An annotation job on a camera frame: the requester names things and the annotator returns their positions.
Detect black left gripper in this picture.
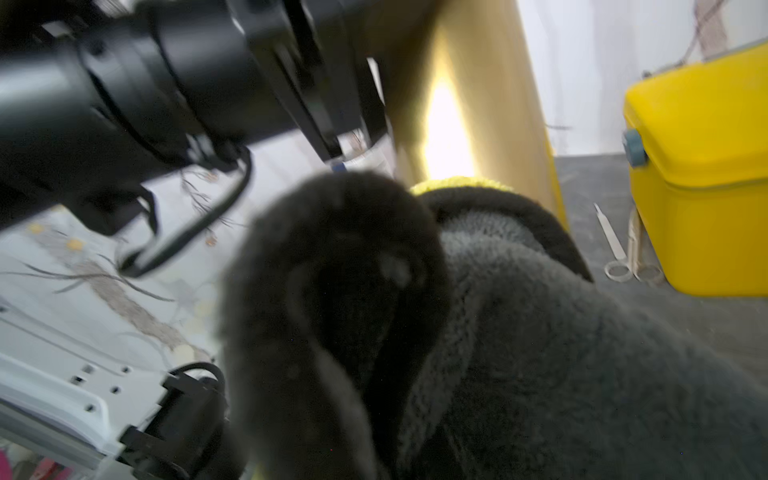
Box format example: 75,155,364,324
143,1,396,162

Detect gold thermos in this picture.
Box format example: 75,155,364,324
375,1,567,223

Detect yellow grey cleaning cloth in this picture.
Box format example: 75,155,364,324
220,172,767,479

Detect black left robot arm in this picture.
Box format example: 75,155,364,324
1,1,386,278

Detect small scissors beside box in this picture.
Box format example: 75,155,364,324
594,203,665,285

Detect yellow storage box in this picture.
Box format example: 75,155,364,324
623,42,767,297

